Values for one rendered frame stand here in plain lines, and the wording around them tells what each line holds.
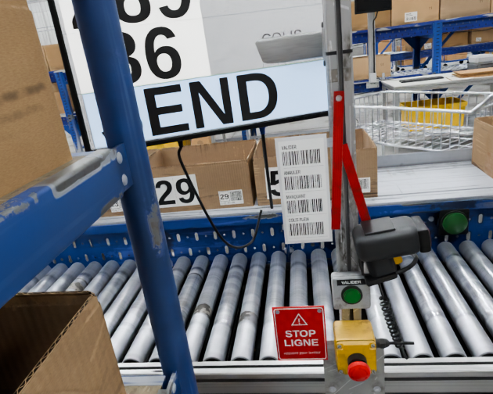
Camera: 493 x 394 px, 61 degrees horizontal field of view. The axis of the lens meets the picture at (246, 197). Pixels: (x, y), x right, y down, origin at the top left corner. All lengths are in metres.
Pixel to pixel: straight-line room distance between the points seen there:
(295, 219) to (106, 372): 0.48
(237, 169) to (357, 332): 0.72
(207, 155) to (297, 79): 0.93
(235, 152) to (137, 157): 1.34
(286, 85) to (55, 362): 0.62
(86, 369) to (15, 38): 0.21
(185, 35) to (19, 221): 0.59
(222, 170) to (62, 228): 1.16
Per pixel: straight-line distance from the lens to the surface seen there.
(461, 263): 1.32
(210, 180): 1.38
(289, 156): 0.71
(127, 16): 0.75
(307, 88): 0.80
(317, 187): 0.72
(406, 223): 0.73
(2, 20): 0.27
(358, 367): 0.79
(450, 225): 1.40
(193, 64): 0.75
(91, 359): 0.33
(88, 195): 0.25
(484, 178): 1.60
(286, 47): 0.78
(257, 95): 0.77
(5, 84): 0.26
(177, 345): 0.38
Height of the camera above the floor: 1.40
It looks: 20 degrees down
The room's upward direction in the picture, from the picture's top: 8 degrees counter-clockwise
